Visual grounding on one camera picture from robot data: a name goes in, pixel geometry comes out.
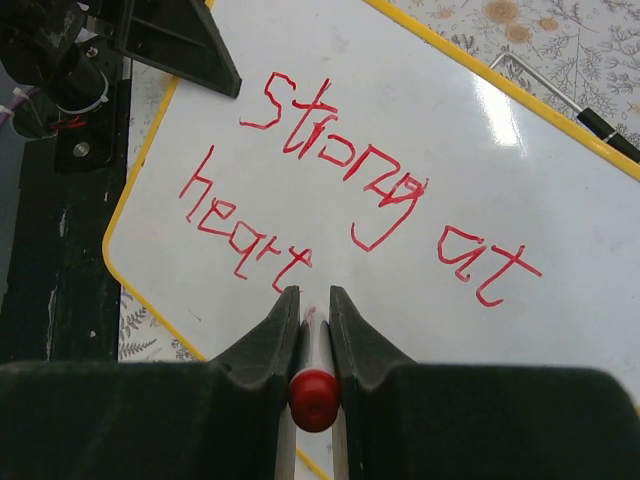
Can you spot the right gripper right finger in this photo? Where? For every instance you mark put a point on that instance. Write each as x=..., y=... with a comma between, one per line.
x=401, y=419

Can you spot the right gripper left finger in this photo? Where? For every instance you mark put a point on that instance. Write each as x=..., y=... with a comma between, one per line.
x=222, y=419

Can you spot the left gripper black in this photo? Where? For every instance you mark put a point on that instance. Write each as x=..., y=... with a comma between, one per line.
x=48, y=45

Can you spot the red white marker pen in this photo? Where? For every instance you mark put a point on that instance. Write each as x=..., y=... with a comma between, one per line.
x=312, y=403

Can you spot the yellow framed whiteboard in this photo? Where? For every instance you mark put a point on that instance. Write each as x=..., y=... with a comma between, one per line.
x=468, y=222

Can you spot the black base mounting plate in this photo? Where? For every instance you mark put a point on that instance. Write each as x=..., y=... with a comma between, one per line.
x=61, y=302

